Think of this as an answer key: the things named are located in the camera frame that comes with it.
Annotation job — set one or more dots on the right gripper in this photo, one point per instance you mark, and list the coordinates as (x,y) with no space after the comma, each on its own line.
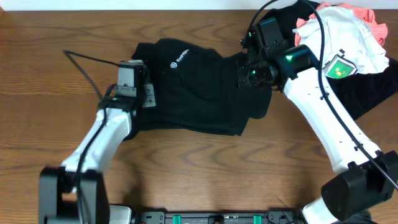
(244,79)

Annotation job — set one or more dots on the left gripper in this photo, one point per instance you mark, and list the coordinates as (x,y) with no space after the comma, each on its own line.
(150,100)

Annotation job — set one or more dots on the black polo shirt with logo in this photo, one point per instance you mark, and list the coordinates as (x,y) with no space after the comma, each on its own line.
(197,89)

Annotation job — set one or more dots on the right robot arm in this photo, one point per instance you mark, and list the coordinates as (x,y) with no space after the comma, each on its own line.
(365,176)

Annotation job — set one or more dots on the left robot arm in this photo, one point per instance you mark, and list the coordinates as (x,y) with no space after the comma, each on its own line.
(75,192)

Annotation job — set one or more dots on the white shirt with green print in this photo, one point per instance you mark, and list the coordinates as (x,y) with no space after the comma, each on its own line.
(350,47)

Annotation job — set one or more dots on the black garment under pile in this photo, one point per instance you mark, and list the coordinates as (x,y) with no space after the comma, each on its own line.
(358,93)

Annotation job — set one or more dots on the coral pink shirt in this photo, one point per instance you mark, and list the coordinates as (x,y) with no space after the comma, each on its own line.
(379,31)

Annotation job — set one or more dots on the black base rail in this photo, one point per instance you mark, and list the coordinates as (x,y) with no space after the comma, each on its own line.
(274,216)

